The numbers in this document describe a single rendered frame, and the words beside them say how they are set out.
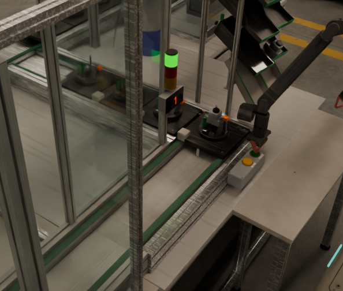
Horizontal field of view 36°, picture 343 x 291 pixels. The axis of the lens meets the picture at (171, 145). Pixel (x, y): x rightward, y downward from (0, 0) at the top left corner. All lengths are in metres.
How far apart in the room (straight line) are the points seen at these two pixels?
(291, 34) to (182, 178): 3.54
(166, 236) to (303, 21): 4.25
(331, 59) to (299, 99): 2.35
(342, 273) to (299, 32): 3.28
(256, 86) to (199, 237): 0.84
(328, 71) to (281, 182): 2.76
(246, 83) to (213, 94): 0.36
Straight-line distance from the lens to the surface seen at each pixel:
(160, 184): 2.15
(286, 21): 2.49
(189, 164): 2.25
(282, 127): 2.63
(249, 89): 2.49
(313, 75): 4.87
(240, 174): 2.16
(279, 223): 2.14
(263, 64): 2.43
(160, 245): 1.87
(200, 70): 2.49
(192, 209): 1.99
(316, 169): 2.43
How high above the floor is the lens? 2.38
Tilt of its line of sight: 39 degrees down
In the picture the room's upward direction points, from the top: 2 degrees clockwise
